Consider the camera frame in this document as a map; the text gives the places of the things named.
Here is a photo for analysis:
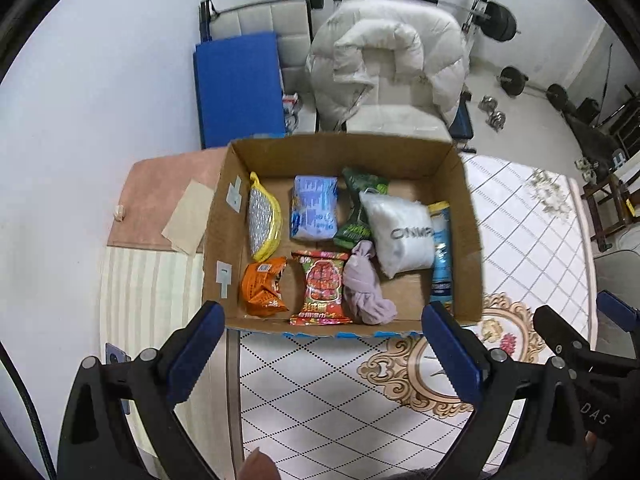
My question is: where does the white plastic bag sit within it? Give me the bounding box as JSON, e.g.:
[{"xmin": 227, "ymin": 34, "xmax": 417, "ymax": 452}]
[{"xmin": 359, "ymin": 192, "xmax": 435, "ymax": 280}]

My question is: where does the open cardboard box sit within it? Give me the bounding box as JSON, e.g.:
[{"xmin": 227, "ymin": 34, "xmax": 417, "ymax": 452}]
[{"xmin": 202, "ymin": 133, "xmax": 483, "ymax": 337}]

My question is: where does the chrome dumbbell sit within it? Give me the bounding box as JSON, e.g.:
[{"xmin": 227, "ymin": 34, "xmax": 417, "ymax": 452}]
[{"xmin": 478, "ymin": 96, "xmax": 506, "ymax": 131}]

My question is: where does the yellow silver scrubber mitt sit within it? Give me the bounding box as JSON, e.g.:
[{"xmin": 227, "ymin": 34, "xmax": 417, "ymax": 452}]
[{"xmin": 247, "ymin": 171, "xmax": 282, "ymax": 262}]

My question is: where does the pink rug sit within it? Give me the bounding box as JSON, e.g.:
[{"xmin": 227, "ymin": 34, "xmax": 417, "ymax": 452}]
[{"xmin": 107, "ymin": 148, "xmax": 227, "ymax": 252}]

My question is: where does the light blue snack packet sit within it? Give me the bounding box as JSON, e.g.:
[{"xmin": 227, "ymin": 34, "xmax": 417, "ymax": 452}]
[{"xmin": 290, "ymin": 176, "xmax": 337, "ymax": 242}]

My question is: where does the white patterned tablecloth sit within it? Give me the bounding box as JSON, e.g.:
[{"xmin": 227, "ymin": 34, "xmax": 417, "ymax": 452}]
[{"xmin": 232, "ymin": 155, "xmax": 598, "ymax": 479}]

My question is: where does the orange snack packet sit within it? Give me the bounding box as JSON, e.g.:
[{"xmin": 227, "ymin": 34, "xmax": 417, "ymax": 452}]
[{"xmin": 241, "ymin": 257, "xmax": 288, "ymax": 318}]

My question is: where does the beige paper sheet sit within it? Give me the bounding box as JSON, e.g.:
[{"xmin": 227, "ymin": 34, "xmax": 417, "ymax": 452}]
[{"xmin": 162, "ymin": 180, "xmax": 215, "ymax": 256}]

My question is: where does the white puffer jacket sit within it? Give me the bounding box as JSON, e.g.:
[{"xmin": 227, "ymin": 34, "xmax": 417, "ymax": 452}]
[{"xmin": 306, "ymin": 0, "xmax": 469, "ymax": 130}]

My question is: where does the dark blue chair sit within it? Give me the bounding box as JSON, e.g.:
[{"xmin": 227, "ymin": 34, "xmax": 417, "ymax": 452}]
[{"xmin": 449, "ymin": 90, "xmax": 477, "ymax": 154}]

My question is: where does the red snack packet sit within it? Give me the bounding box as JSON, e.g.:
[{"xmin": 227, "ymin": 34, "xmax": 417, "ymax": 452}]
[{"xmin": 290, "ymin": 250, "xmax": 352, "ymax": 326}]

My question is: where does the blue folded mat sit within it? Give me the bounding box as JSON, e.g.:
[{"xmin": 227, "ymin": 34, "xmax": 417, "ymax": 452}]
[{"xmin": 193, "ymin": 32, "xmax": 286, "ymax": 148}]

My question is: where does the white weight rack frame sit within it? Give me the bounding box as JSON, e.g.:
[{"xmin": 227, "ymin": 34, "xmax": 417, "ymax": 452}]
[{"xmin": 461, "ymin": 0, "xmax": 488, "ymax": 55}]

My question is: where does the black floor barbell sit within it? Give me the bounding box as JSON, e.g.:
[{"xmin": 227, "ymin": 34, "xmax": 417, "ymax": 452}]
[{"xmin": 497, "ymin": 66, "xmax": 568, "ymax": 112}]

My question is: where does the mauve cloth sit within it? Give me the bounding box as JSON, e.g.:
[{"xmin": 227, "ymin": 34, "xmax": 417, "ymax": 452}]
[{"xmin": 343, "ymin": 240, "xmax": 397, "ymax": 325}]

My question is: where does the green snack packet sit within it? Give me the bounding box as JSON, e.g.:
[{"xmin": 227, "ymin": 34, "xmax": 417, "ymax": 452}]
[{"xmin": 333, "ymin": 167, "xmax": 390, "ymax": 250}]

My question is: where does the dark wooden stool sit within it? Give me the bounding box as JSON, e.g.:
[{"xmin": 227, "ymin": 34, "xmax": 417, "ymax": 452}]
[{"xmin": 580, "ymin": 154, "xmax": 639, "ymax": 252}]

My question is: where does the blue tube packet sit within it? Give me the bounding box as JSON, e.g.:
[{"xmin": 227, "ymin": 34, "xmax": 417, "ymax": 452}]
[{"xmin": 428, "ymin": 200, "xmax": 454, "ymax": 314}]

